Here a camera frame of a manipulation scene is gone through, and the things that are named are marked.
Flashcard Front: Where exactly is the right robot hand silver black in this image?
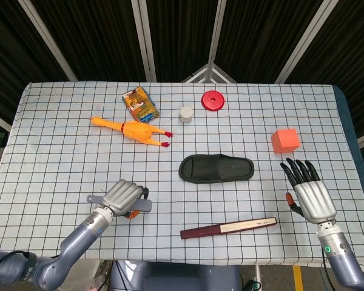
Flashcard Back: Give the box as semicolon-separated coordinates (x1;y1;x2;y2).
280;157;337;225

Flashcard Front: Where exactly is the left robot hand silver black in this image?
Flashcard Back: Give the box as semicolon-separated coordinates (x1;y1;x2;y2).
102;178;149;221

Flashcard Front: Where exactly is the grey scrubbing brush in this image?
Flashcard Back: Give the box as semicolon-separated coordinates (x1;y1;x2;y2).
87;193;153;213

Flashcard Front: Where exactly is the black rubber slipper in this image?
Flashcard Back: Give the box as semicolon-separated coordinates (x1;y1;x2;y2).
178;153;255;184

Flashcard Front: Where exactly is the white checked tablecloth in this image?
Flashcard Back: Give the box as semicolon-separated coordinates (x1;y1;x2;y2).
0;80;364;269

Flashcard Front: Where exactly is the orange foam cube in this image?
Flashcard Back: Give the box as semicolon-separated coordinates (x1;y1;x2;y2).
271;128;301;154

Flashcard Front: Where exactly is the yellow rubber chicken toy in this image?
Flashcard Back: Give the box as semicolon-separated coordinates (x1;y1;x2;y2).
89;116;174;149

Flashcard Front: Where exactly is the folded dark red fan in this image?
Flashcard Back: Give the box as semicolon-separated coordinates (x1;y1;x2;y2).
180;216;278;240

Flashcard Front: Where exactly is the orange snack packet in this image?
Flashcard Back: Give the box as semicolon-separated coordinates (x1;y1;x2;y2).
122;86;160;122

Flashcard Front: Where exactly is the grey robot torso base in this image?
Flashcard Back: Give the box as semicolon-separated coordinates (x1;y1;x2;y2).
109;260;242;291

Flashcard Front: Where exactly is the small white jar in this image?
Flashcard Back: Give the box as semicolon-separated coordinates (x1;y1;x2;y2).
178;105;194;124

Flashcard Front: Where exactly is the red round disc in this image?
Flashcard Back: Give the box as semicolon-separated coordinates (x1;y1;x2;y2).
201;90;227;112

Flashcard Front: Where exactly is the black right hand cable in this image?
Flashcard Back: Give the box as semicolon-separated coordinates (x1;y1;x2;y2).
320;251;336;291

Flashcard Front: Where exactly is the white triangular frame foot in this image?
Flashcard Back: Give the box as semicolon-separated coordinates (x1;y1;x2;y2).
181;63;237;84

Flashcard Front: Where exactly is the white partition frame post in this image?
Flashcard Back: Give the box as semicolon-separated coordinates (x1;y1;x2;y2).
130;0;157;82
274;0;334;84
18;0;78;82
206;0;228;70

